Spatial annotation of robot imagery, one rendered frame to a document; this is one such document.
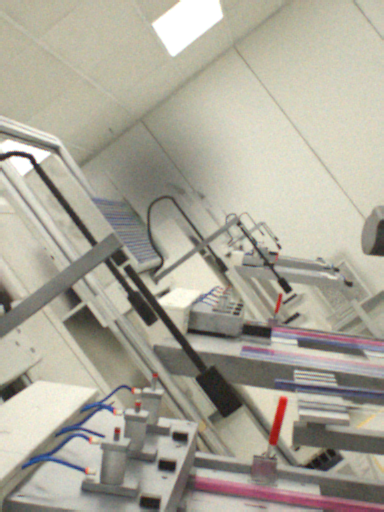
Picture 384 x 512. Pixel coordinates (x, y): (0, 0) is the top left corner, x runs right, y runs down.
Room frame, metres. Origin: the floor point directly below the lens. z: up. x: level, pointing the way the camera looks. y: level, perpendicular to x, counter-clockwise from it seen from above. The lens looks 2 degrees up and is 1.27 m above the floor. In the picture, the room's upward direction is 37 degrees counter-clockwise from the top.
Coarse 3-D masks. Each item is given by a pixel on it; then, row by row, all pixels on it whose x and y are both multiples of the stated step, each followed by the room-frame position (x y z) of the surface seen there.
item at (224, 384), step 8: (208, 368) 0.73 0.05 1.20; (216, 368) 0.73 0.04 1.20; (200, 376) 0.73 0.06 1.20; (208, 376) 0.73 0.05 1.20; (216, 376) 0.73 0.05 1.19; (224, 376) 0.74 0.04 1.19; (200, 384) 0.73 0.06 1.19; (208, 384) 0.73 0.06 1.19; (216, 384) 0.73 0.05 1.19; (224, 384) 0.73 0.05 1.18; (208, 392) 0.73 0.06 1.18; (216, 392) 0.73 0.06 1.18; (224, 392) 0.73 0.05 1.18; (232, 392) 0.73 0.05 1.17; (216, 400) 0.73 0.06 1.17; (224, 400) 0.73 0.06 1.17; (232, 400) 0.73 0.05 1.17; (240, 400) 0.73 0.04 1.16; (216, 408) 0.73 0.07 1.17; (224, 408) 0.73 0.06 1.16; (232, 408) 0.73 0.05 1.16; (224, 416) 0.73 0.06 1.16
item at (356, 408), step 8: (288, 400) 1.20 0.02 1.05; (296, 400) 1.20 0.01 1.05; (304, 400) 1.20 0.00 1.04; (312, 400) 1.20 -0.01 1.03; (320, 400) 1.21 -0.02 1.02; (328, 400) 1.21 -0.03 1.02; (336, 408) 1.20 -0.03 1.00; (344, 408) 1.20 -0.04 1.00; (352, 408) 1.20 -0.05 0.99; (360, 408) 1.20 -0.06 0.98; (368, 408) 1.20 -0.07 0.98; (376, 408) 1.20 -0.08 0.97
